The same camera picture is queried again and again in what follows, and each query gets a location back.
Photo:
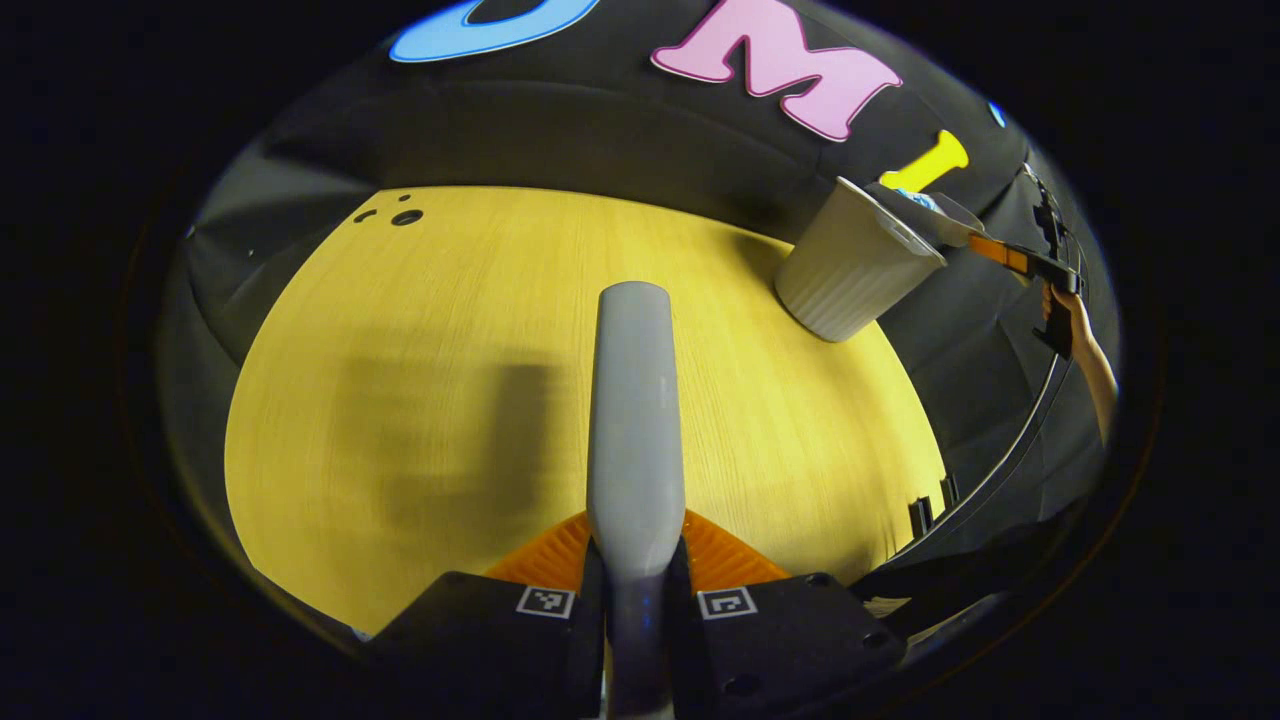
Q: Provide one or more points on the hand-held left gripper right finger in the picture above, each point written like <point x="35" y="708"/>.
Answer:
<point x="790" y="640"/>

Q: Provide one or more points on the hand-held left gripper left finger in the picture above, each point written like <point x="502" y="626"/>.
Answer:
<point x="480" y="640"/>

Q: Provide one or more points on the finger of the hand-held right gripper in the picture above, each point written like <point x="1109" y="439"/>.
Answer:
<point x="1000" y="253"/>

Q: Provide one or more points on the gray dustpan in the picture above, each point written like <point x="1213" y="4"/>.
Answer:
<point x="950" y="225"/>

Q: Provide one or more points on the light blue paper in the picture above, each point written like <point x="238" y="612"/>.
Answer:
<point x="917" y="200"/>

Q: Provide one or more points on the gray ribbed garbage bin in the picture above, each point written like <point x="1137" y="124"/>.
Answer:
<point x="850" y="270"/>

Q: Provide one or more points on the small gray broom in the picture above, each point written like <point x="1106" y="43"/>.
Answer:
<point x="635" y="420"/>

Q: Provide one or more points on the wooden desktop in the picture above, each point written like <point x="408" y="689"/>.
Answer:
<point x="450" y="300"/>

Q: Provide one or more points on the black backdrop cloth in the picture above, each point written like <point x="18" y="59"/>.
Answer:
<point x="600" y="130"/>

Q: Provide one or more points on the black edge bracket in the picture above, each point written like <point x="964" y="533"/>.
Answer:
<point x="920" y="515"/>

